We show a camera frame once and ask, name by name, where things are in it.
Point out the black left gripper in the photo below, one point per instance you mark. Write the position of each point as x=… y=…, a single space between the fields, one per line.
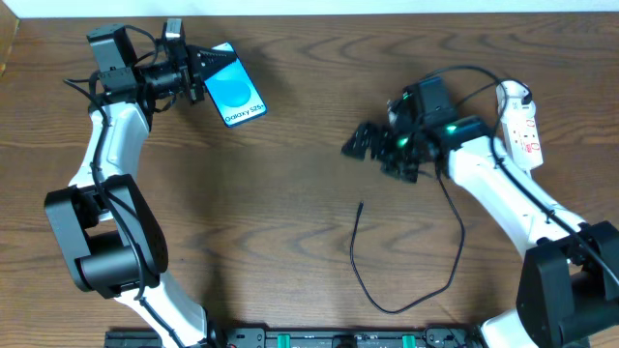
x=194 y=75

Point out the blue Galaxy smartphone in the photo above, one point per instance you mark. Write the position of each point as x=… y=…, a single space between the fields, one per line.
x=233 y=92

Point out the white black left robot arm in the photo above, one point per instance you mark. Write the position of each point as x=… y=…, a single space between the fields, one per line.
x=111 y=242

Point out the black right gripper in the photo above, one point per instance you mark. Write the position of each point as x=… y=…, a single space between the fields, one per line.
x=387 y=149

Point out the brown cardboard left panel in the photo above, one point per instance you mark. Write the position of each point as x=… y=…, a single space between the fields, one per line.
x=9 y=24

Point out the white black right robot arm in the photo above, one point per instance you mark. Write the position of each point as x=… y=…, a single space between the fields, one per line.
x=568 y=288

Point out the white power strip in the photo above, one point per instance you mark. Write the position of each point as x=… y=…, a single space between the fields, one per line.
x=521 y=135

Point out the white USB wall charger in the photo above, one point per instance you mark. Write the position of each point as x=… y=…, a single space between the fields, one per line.
x=514 y=101

